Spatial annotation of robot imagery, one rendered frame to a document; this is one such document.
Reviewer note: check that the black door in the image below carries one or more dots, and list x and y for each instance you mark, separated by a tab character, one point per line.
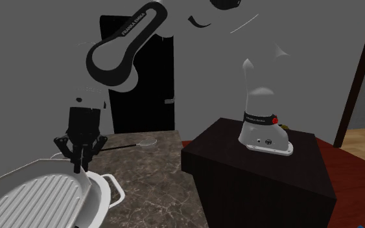
144	94

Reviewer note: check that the dark robot stand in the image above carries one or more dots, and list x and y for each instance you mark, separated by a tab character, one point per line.
251	180

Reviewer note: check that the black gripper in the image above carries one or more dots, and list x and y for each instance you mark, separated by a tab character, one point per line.
83	124

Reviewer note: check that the white ribbed grill pan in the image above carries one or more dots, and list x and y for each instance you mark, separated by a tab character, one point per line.
40	195

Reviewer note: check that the grey-white robot arm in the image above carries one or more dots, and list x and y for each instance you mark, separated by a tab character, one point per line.
201	63

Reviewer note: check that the dark brown door frame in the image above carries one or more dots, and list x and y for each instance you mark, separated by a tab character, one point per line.
356	79

